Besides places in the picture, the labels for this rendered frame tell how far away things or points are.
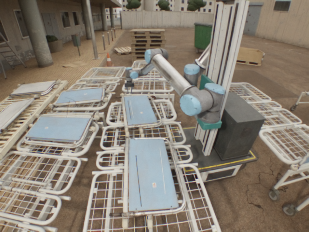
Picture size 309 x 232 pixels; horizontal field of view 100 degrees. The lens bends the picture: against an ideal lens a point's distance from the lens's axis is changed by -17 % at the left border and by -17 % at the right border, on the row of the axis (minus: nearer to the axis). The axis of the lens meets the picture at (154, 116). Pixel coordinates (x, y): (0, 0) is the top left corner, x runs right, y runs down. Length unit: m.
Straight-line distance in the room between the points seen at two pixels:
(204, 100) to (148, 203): 0.78
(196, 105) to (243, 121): 0.62
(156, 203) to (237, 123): 0.93
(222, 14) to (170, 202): 1.47
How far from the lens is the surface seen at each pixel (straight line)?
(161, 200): 1.16
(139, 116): 1.83
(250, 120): 1.56
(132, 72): 1.89
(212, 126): 1.26
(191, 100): 1.00
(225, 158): 1.78
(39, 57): 7.49
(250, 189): 2.13
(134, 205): 1.14
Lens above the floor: 1.61
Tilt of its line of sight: 35 degrees down
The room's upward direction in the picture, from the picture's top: straight up
